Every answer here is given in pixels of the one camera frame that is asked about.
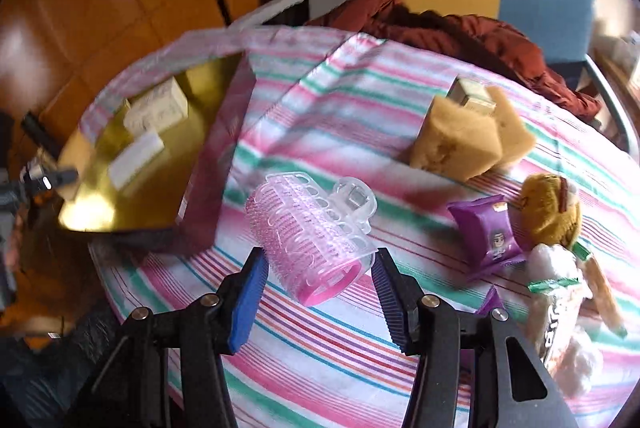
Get red-brown padded jacket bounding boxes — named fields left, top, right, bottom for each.
left=305, top=0, right=603, bottom=121

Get green and white snack packet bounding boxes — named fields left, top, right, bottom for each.
left=527, top=277, right=587, bottom=359

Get pink gift box gold interior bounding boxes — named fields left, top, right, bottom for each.
left=57, top=51, right=258, bottom=256

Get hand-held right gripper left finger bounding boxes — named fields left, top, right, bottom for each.
left=65, top=247, right=270, bottom=428

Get purple snack packet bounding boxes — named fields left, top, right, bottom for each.
left=475, top=285, right=507, bottom=316
left=446, top=194, right=526, bottom=281

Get white rectangular box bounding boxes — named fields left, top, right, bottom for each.
left=107, top=131, right=166, bottom=189

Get tan snack packet green ends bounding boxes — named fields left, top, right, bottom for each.
left=572, top=241, right=627, bottom=338

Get pink plastic hair roller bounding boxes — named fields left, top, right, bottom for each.
left=244, top=171, right=378, bottom=307

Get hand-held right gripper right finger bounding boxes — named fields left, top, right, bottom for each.
left=371, top=247, right=581, bottom=428

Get cream textured soap block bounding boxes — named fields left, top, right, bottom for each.
left=122, top=77, right=190, bottom=134

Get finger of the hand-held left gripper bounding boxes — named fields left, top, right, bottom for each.
left=22, top=165, right=78, bottom=196

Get yellow knitted socks bundle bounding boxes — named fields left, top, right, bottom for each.
left=515, top=173, right=583, bottom=250

